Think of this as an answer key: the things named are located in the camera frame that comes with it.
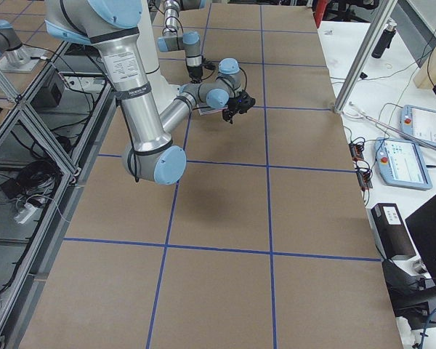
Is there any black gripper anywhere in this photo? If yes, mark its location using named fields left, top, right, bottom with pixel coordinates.
left=222, top=97, right=238, bottom=124
left=187, top=65, right=203, bottom=84

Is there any pink grey towel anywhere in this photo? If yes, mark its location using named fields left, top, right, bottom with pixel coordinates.
left=197, top=103, right=227, bottom=115

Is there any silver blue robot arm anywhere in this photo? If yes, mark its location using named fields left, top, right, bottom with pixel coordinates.
left=45, top=1, right=255, bottom=185
left=157, top=0, right=206, bottom=84

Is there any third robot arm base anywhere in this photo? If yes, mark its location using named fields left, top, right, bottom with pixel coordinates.
left=0, top=20, right=46, bottom=73

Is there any metal grabber stick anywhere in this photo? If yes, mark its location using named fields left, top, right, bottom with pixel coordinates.
left=341, top=103, right=436, bottom=151

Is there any black bottle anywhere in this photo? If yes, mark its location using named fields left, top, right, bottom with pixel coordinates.
left=371, top=21, right=397, bottom=59

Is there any near teach pendant tablet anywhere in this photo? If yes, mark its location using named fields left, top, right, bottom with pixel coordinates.
left=374, top=137, right=432, bottom=190

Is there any teach pendant tablet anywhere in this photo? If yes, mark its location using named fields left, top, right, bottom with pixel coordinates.
left=374, top=137, right=432, bottom=190
left=400, top=105, right=436, bottom=146

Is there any far teach pendant tablet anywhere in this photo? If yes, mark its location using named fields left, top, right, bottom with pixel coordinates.
left=400, top=105, right=436, bottom=146

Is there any black box with label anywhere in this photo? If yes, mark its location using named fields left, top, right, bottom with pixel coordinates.
left=371, top=203, right=416, bottom=260

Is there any white power strip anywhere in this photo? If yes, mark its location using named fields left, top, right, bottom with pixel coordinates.
left=14, top=203, right=37, bottom=224

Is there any black computer monitor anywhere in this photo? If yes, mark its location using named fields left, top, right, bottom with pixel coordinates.
left=405, top=194, right=436, bottom=278

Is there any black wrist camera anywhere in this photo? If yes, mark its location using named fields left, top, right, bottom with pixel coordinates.
left=237, top=90, right=256, bottom=114

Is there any aluminium frame post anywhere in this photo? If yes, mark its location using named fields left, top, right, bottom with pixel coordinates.
left=333, top=0, right=397, bottom=114

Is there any aluminium frame rack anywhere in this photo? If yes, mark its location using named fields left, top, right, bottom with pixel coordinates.
left=0, top=44, right=115, bottom=348

